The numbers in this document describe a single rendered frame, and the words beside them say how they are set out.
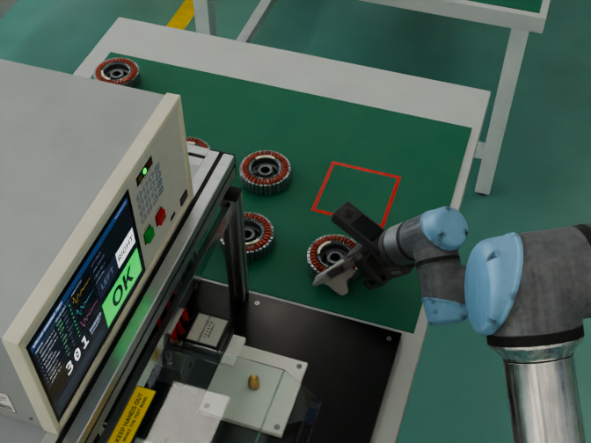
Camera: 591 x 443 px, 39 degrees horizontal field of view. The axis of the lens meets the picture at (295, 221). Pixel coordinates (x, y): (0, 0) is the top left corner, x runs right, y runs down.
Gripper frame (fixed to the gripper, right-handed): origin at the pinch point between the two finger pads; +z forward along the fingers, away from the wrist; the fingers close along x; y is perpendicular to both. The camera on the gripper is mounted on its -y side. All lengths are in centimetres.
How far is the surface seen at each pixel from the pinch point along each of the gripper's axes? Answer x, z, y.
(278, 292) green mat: -12.3, 4.0, -2.2
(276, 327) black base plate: -20.0, -1.1, 1.4
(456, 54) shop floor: 169, 96, -3
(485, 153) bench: 106, 53, 22
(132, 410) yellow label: -58, -28, -11
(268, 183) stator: 6.8, 12.4, -19.1
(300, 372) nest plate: -25.4, -8.1, 8.5
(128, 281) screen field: -48, -30, -25
